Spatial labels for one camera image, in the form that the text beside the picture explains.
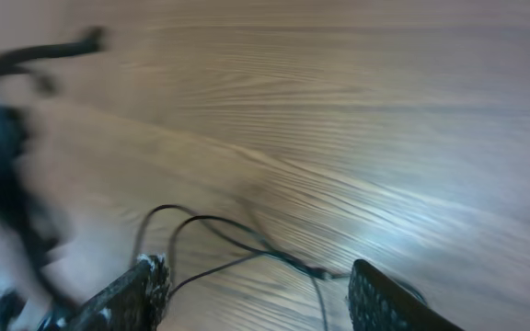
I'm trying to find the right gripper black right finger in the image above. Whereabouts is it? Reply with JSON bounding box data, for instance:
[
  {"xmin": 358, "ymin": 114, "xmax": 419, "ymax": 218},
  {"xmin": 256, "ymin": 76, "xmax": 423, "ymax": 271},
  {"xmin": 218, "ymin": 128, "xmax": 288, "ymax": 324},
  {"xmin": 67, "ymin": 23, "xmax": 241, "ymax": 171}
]
[{"xmin": 348, "ymin": 259, "xmax": 462, "ymax": 331}]

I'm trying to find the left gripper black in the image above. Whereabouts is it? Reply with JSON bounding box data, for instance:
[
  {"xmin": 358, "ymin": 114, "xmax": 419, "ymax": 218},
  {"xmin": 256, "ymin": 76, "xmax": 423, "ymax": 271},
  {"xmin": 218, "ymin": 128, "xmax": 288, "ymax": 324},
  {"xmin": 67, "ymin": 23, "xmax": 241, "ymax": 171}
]
[{"xmin": 0, "ymin": 105, "xmax": 79, "ymax": 317}]

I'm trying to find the black USB-A cable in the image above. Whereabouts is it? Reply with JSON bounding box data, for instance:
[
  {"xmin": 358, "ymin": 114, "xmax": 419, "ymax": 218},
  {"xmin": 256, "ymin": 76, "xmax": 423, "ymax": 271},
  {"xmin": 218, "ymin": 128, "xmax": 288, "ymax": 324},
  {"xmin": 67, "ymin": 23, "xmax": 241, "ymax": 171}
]
[{"xmin": 129, "ymin": 204, "xmax": 353, "ymax": 331}]

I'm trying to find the black USB-C cable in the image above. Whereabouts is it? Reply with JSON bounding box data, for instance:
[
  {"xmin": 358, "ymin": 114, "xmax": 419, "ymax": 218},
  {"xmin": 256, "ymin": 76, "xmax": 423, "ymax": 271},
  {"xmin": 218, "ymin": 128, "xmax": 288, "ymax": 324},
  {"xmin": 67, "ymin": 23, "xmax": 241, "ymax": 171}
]
[{"xmin": 0, "ymin": 25, "xmax": 108, "ymax": 97}]

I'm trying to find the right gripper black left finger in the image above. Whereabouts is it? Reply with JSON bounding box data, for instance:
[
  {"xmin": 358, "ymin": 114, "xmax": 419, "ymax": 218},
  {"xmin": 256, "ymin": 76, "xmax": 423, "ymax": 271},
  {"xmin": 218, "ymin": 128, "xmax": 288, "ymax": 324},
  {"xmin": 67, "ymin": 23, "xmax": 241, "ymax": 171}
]
[{"xmin": 63, "ymin": 255, "xmax": 171, "ymax": 331}]

